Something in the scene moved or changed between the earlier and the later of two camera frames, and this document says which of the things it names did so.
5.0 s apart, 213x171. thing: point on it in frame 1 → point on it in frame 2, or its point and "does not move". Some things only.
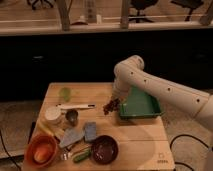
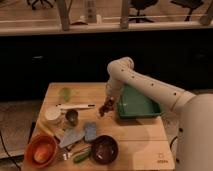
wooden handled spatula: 79,106 does not move
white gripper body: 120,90 → 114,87
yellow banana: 42,125 does not move
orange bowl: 40,151 does not move
